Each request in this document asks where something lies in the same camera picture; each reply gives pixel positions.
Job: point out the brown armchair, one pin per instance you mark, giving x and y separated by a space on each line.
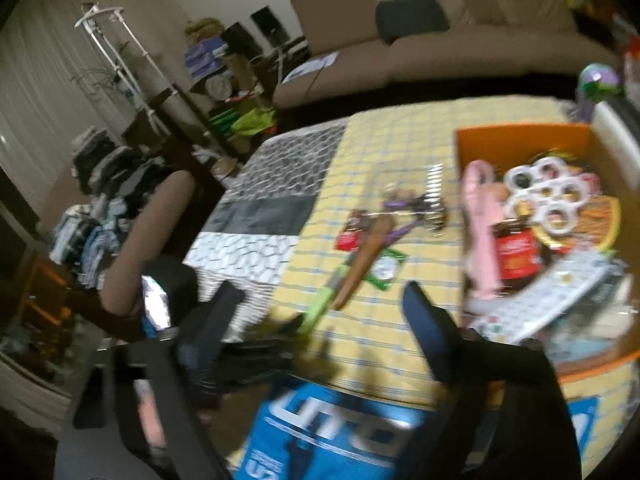
150 230

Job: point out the brown sofa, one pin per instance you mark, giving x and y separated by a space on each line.
450 55

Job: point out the grey patterned cloth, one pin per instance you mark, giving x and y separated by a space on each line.
280 160

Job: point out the small red packet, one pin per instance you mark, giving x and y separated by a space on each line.
348 240

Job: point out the orange cardboard box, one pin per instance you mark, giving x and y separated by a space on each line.
520 135

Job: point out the silver comb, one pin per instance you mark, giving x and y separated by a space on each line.
434 182

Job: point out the green-edged packet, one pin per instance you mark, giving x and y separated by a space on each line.
386 267

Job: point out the pile of clothes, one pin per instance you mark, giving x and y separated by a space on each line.
115 175

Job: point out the clear plastic container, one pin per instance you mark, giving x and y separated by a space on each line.
392 182

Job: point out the paper sheet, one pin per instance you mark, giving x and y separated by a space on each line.
310 67

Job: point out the dark wooden cabinet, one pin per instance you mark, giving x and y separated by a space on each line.
30 285

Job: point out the pink plush toy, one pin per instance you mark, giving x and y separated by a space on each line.
482 220

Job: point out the purple green toy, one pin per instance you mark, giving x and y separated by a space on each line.
597 77

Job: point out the dark cushion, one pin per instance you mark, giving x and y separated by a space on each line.
410 17

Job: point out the red clear snack bag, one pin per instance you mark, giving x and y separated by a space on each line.
632 55

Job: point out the red jar with black lid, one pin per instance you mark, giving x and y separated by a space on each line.
517 255

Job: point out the white dotted case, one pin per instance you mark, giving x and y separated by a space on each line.
550 295

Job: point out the white curtain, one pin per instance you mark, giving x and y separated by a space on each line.
50 85

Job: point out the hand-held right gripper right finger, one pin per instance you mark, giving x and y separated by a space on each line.
425 325

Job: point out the wooden spoon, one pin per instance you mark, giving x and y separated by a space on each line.
360 265

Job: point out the green pen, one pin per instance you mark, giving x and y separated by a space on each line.
320 302

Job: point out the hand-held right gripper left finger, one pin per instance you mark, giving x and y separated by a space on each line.
212 320

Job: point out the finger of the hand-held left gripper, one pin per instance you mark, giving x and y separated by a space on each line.
272 334

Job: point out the black speaker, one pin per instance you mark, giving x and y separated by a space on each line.
265 20

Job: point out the white clothes rack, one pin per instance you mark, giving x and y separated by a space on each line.
97 12

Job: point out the green bag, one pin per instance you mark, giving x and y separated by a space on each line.
245 120

